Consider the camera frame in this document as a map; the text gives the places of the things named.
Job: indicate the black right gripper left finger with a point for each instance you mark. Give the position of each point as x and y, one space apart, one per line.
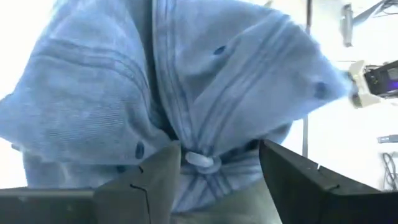
93 208

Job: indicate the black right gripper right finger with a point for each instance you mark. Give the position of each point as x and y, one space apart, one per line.
326 205

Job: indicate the blue denim baseball cap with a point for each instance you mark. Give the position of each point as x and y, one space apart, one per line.
217 77

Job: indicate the overhead camera white mount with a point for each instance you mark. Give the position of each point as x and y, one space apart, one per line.
382 77

